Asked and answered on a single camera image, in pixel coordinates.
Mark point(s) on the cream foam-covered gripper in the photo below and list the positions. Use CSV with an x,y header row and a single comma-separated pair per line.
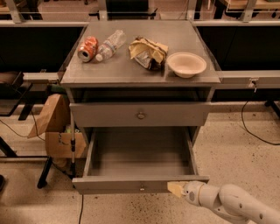
x,y
192,192

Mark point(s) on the grey drawer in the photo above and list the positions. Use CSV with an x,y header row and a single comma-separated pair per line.
x,y
137,160
140,114

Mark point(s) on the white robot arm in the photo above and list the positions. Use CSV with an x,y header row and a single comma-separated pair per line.
x,y
230,202

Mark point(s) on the grey drawer cabinet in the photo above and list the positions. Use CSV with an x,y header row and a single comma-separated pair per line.
x,y
121,79

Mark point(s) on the white paper bowl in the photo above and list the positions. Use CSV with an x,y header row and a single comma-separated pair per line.
x,y
186,64

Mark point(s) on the silver black tripod pole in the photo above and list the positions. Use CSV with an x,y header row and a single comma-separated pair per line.
x,y
72,128

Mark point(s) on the crumpled yellow chip bag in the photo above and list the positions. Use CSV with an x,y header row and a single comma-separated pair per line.
x,y
149,54

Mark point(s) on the brown cardboard box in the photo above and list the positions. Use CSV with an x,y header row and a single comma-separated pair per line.
x,y
54,122

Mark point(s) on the clear plastic water bottle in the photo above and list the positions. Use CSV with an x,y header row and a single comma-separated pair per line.
x,y
109,47

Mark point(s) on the crushed orange soda can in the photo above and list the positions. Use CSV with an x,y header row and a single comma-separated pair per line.
x,y
88,49

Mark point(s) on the black stand left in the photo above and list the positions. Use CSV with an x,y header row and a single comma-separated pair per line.
x,y
13,91

